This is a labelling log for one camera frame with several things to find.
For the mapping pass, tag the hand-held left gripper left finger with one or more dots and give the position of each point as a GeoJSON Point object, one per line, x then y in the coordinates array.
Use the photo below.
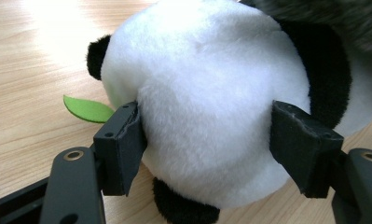
{"type": "Point", "coordinates": [121, 149]}

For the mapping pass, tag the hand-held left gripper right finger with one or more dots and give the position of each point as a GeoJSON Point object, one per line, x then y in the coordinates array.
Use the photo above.
{"type": "Point", "coordinates": [305, 149]}

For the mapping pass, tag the panda plush toy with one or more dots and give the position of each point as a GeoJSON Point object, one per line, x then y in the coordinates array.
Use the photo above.
{"type": "Point", "coordinates": [205, 93]}

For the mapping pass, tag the grey fuzzy cloth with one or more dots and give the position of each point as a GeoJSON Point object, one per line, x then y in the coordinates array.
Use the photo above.
{"type": "Point", "coordinates": [345, 18]}

